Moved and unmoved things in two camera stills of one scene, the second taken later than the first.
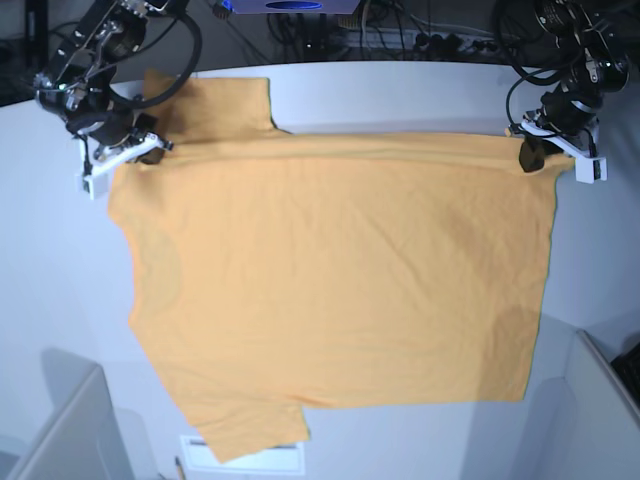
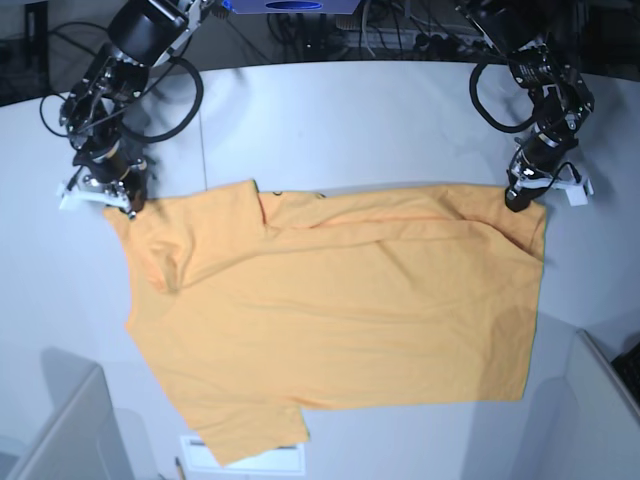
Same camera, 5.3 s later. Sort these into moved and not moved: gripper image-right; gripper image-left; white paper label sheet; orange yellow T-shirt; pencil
Moved: gripper image-left; orange yellow T-shirt; gripper image-right
Not moved: white paper label sheet; pencil
